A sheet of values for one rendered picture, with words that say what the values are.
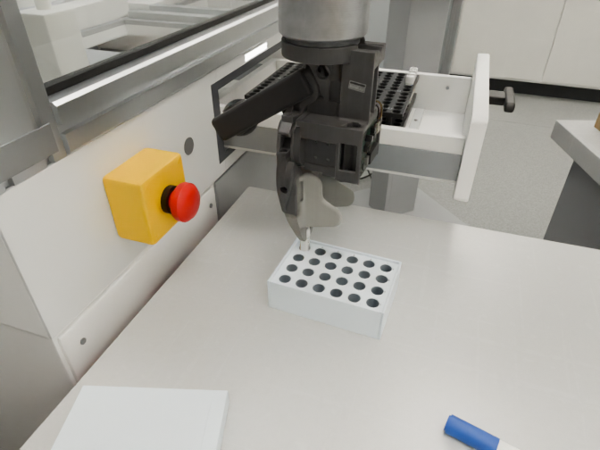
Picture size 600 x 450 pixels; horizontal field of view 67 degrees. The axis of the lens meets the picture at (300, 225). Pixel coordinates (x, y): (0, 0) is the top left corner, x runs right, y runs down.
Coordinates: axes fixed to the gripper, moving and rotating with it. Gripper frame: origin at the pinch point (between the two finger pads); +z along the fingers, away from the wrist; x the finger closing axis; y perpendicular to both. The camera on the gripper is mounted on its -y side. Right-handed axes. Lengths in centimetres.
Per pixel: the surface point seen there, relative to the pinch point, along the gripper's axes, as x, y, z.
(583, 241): 49, 40, 25
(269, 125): 13.0, -10.0, -5.2
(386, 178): 122, -13, 59
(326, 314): -7.0, 5.9, 5.1
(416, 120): 29.5, 7.0, -2.3
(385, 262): 0.9, 9.8, 3.0
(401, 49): 122, -14, 10
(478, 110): 15.1, 15.5, -10.3
